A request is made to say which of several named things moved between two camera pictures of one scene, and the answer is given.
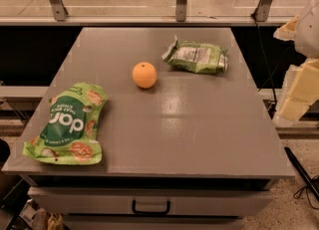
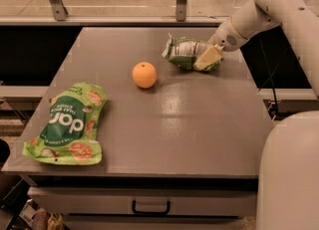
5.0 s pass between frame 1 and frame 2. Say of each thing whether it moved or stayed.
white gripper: moved
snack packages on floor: stayed
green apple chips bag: stayed
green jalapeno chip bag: moved
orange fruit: stayed
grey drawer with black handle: stayed
